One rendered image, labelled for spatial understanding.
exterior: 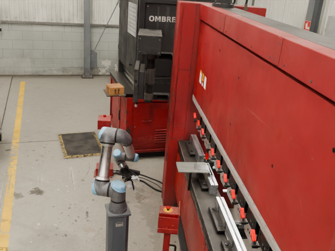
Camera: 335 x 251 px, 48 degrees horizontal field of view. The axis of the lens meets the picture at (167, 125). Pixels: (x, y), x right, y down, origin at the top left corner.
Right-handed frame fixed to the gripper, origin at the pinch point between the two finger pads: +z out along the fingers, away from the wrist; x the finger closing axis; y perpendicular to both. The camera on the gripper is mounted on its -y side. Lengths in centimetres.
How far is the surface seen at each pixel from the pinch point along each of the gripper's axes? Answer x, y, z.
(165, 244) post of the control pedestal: -7, 2, 54
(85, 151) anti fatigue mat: -180, -72, -164
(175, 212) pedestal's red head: 18.6, -5.0, 41.4
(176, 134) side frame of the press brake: -12, -84, -48
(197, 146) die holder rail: 9, -78, -15
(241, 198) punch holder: 97, 5, 75
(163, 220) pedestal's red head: 19.9, 9.1, 43.6
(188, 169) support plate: 28.6, -34.0, 13.5
